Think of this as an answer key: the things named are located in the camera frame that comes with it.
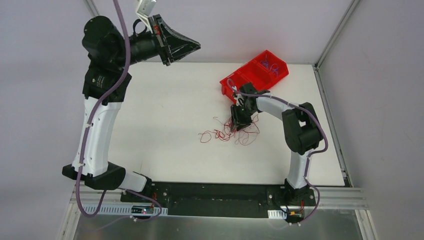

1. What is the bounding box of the red wire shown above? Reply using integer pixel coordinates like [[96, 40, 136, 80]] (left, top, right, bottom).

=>
[[198, 114, 262, 147]]

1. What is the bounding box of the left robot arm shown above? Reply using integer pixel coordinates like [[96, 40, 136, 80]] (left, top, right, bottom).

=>
[[62, 14, 201, 203]]

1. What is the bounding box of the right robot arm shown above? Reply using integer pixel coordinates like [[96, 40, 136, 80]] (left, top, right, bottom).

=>
[[227, 79, 328, 205]]

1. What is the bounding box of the red plastic bin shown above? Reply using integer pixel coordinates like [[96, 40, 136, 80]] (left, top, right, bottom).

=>
[[219, 50, 289, 102]]

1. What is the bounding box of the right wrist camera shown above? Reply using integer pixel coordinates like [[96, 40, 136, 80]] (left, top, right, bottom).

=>
[[232, 87, 245, 106]]

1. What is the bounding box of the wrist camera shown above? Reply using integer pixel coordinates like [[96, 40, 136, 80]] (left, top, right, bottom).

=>
[[232, 87, 245, 106], [134, 0, 157, 19]]

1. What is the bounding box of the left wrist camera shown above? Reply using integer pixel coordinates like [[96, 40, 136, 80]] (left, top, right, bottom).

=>
[[134, 0, 157, 19]]

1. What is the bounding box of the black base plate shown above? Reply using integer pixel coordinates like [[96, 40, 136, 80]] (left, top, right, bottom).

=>
[[120, 181, 317, 218]]

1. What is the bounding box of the aluminium frame rail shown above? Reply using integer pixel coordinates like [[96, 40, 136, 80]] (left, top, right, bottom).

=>
[[71, 182, 369, 216]]

